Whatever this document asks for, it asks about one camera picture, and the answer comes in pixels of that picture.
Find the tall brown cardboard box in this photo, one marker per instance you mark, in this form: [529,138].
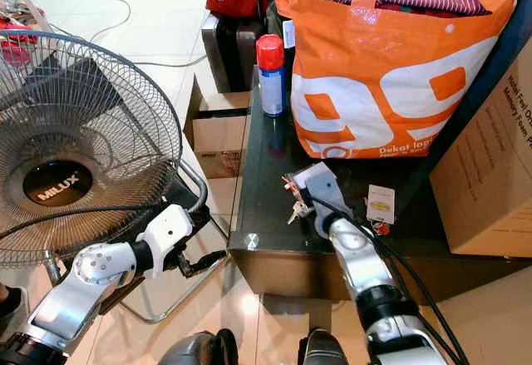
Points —
[490,165]

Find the dark right robot foot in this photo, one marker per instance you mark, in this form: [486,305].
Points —
[328,352]

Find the red capped spray can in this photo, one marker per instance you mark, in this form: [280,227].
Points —
[270,82]

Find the black glass top table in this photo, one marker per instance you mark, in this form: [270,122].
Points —
[266,182]

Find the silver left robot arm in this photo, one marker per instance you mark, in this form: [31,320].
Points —
[87,294]

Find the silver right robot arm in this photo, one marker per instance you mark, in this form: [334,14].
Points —
[362,257]

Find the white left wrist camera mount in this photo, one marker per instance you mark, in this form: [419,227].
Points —
[165,232]

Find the small red tag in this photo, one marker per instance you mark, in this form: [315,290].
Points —
[381,228]

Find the small open cardboard box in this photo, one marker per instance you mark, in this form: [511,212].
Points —
[216,140]

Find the keys with orange tag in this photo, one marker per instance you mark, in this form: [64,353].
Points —
[307,174]

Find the dark left robot foot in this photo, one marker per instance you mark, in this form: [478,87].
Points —
[199,350]

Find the black suitcase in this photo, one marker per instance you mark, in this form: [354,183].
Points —
[229,49]

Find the dark robot foot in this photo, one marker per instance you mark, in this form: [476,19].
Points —
[199,350]
[328,352]

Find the person's foot in grey shoe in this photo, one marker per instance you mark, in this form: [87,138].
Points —
[10,307]

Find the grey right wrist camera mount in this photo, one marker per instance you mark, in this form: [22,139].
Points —
[328,194]

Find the orange and white shopping bag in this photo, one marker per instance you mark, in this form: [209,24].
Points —
[374,74]

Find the grey floor fan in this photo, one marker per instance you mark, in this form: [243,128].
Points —
[58,184]

